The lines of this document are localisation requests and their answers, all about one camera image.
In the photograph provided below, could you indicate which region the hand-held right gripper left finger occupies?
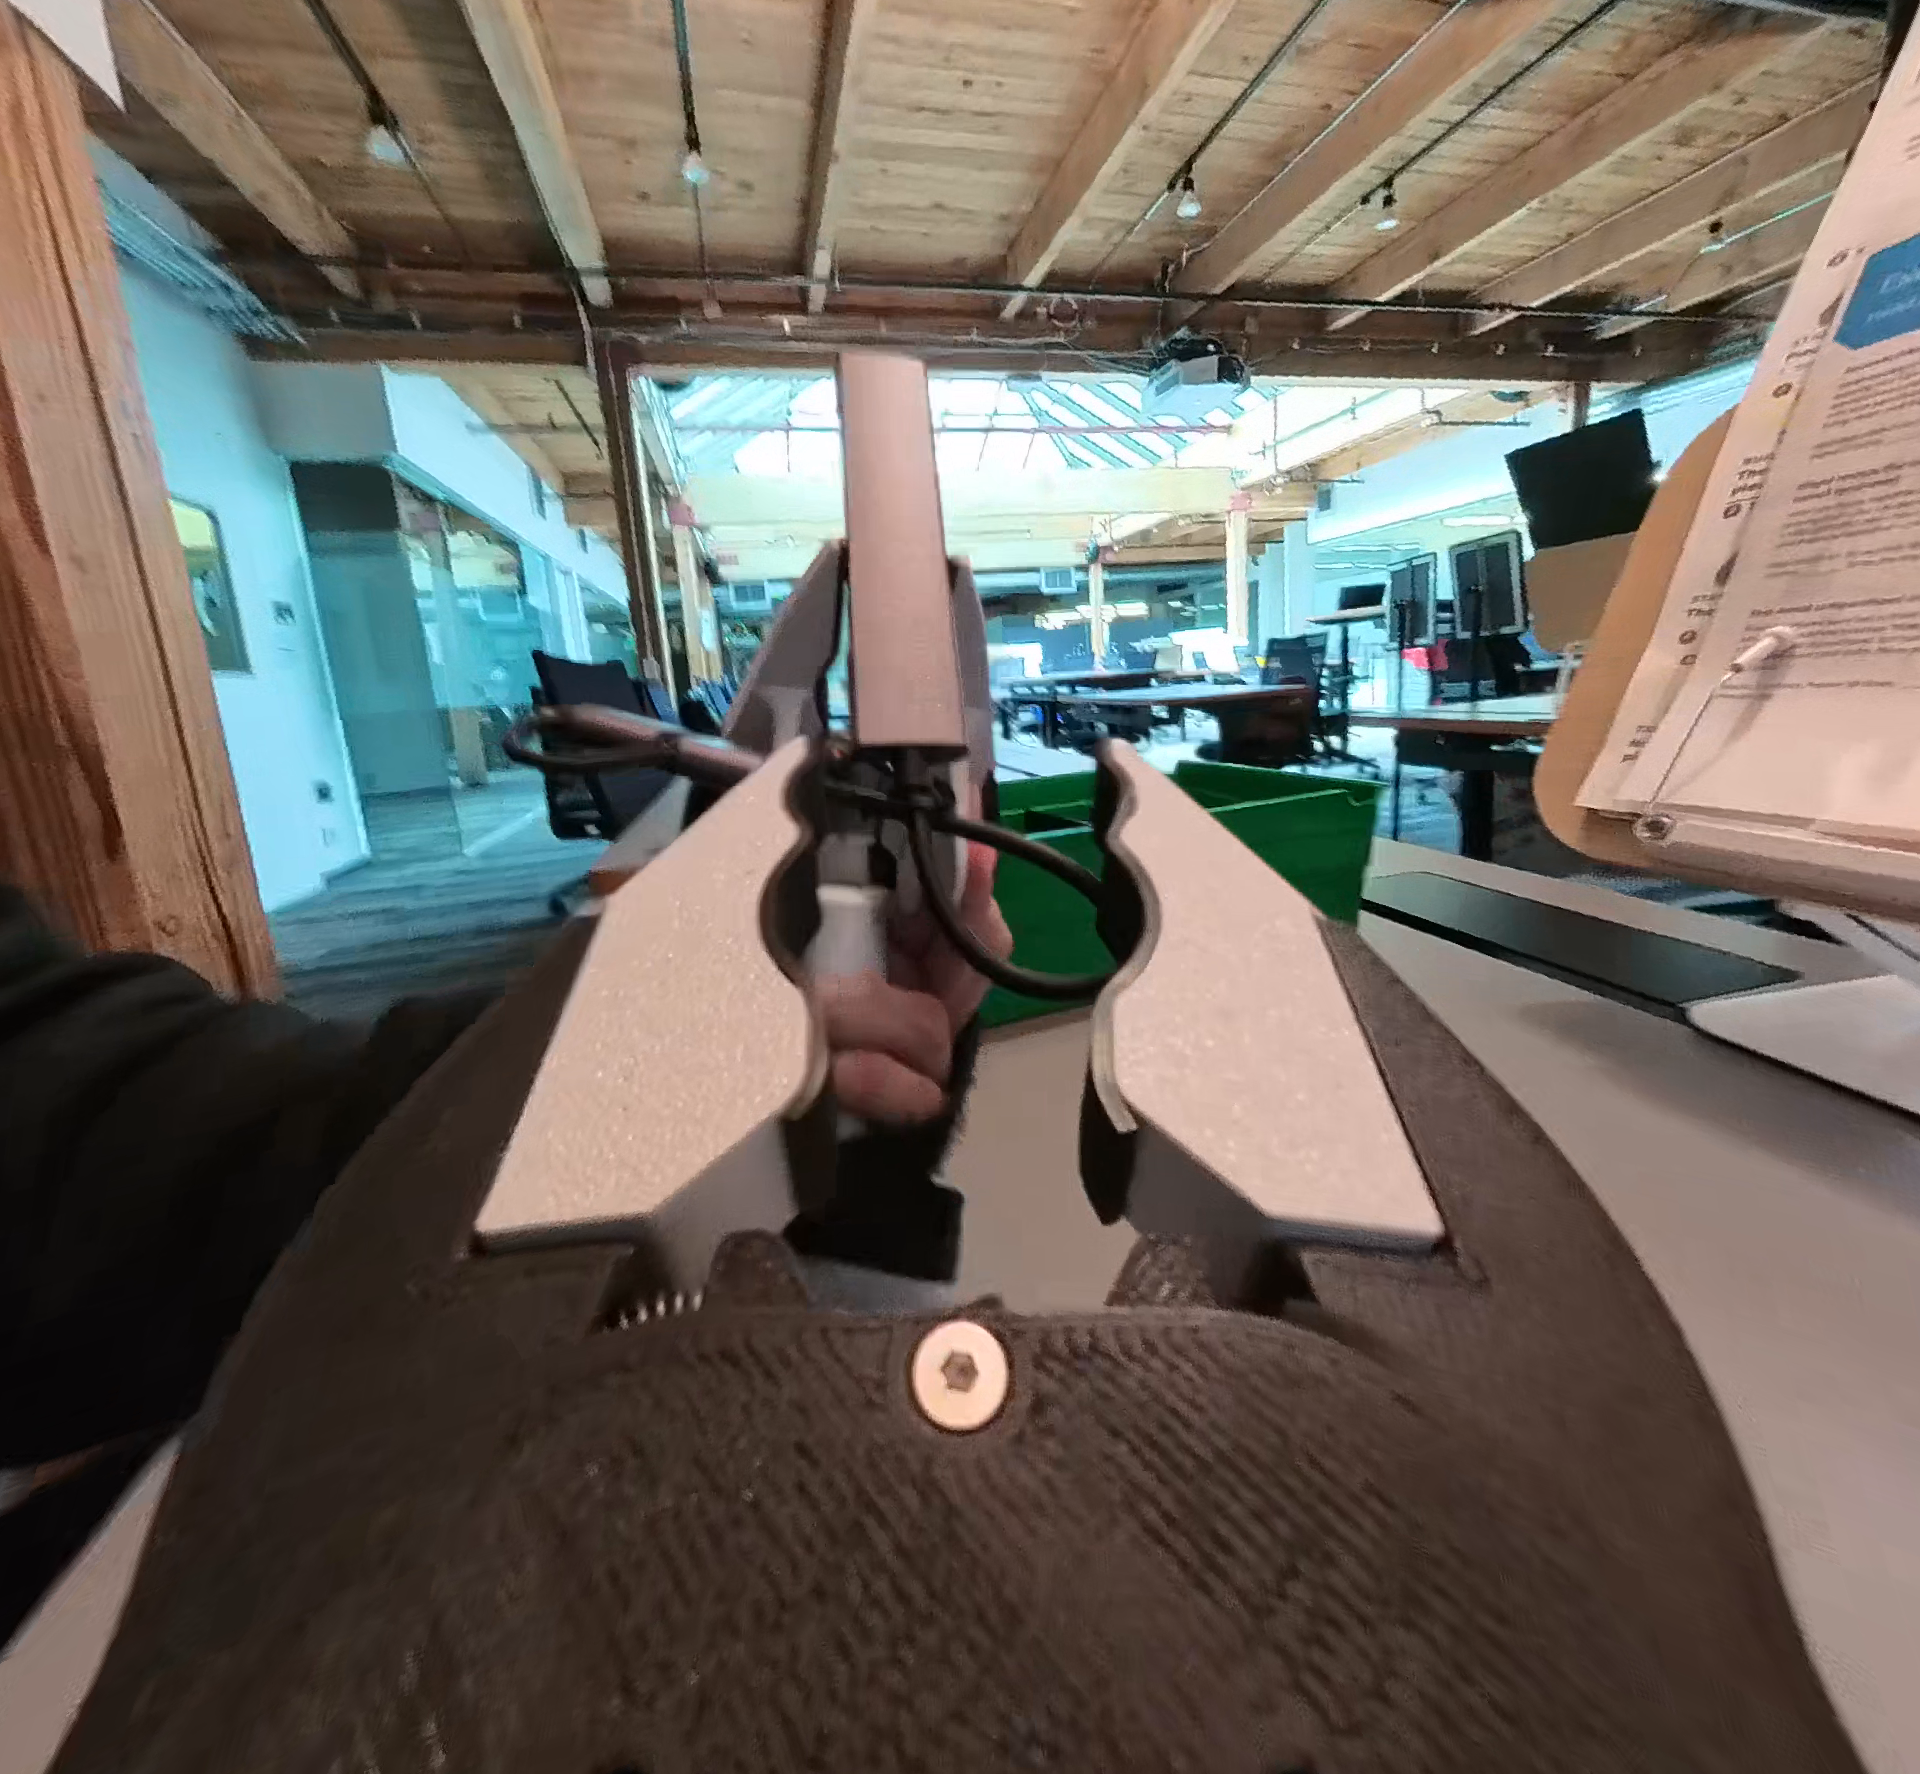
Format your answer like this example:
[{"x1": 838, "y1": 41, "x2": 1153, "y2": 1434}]
[{"x1": 471, "y1": 736, "x2": 843, "y2": 1273}]

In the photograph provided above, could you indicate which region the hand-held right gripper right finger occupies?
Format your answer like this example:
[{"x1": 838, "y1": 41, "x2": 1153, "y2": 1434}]
[{"x1": 1078, "y1": 736, "x2": 1451, "y2": 1282}]

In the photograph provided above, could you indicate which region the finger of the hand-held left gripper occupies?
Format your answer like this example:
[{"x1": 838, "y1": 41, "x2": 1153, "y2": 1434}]
[
  {"x1": 943, "y1": 557, "x2": 1001, "y2": 835},
  {"x1": 719, "y1": 542, "x2": 856, "y2": 759}
]

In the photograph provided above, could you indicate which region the grey metal USB hub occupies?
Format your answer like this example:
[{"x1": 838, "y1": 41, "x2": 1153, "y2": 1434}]
[{"x1": 830, "y1": 352, "x2": 971, "y2": 759}]

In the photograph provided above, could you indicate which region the grey braided cable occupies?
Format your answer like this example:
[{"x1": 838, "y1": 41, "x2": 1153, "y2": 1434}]
[{"x1": 499, "y1": 701, "x2": 785, "y2": 789}]

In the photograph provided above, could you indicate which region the black hub cable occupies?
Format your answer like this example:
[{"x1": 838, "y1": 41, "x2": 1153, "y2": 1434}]
[{"x1": 855, "y1": 754, "x2": 1151, "y2": 1008}]

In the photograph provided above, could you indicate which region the person's left forearm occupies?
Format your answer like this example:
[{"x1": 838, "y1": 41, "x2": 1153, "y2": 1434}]
[{"x1": 0, "y1": 887, "x2": 502, "y2": 1474}]

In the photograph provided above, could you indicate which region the grey desk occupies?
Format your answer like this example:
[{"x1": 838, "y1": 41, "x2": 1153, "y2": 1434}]
[{"x1": 0, "y1": 754, "x2": 1920, "y2": 1774}]

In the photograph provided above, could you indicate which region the person's left hand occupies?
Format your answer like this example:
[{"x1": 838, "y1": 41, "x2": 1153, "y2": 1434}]
[{"x1": 822, "y1": 823, "x2": 1016, "y2": 1130}]

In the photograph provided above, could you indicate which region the green plastic bin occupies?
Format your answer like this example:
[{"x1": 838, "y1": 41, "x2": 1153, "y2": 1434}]
[{"x1": 978, "y1": 759, "x2": 1392, "y2": 1037}]

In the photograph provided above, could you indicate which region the black office chair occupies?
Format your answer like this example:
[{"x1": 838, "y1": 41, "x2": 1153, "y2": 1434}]
[{"x1": 530, "y1": 647, "x2": 681, "y2": 843}]

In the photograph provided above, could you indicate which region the black flat pad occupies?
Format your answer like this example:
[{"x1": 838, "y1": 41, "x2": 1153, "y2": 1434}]
[{"x1": 1353, "y1": 869, "x2": 1806, "y2": 1029}]

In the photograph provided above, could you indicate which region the white ceiling projector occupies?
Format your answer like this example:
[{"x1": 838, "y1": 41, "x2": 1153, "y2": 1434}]
[{"x1": 1141, "y1": 331, "x2": 1252, "y2": 422}]

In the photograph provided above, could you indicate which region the pair of monitors on stands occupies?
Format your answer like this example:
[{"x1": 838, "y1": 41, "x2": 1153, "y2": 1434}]
[{"x1": 1384, "y1": 529, "x2": 1530, "y2": 648}]

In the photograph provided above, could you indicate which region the wooden book stand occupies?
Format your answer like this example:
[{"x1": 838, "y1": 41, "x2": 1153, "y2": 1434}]
[{"x1": 1536, "y1": 416, "x2": 1920, "y2": 1121}]

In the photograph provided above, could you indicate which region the black monitor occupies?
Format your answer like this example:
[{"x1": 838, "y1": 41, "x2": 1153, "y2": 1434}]
[{"x1": 1503, "y1": 407, "x2": 1662, "y2": 557}]

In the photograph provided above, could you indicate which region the wooden pillar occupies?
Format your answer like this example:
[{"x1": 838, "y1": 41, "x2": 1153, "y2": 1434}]
[{"x1": 0, "y1": 0, "x2": 284, "y2": 1004}]

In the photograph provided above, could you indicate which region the printed instruction sheet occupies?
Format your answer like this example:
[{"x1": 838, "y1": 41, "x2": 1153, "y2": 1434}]
[{"x1": 1571, "y1": 47, "x2": 1920, "y2": 849}]

